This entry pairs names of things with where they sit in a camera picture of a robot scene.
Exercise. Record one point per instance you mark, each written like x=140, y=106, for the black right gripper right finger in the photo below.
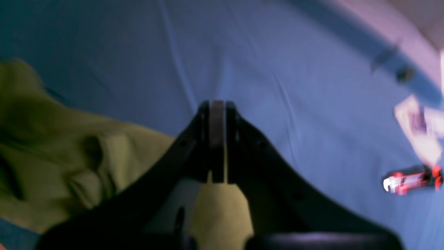
x=284, y=207

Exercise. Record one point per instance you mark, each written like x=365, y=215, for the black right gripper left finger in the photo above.
x=158, y=206

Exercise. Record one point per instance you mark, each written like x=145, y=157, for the olive green t-shirt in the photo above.
x=57, y=161

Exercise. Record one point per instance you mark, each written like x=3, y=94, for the blue table cloth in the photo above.
x=296, y=69

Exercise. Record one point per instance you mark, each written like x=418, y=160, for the orange grey utility knife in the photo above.
x=402, y=181

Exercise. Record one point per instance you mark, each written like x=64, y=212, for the small green battery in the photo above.
x=405, y=74

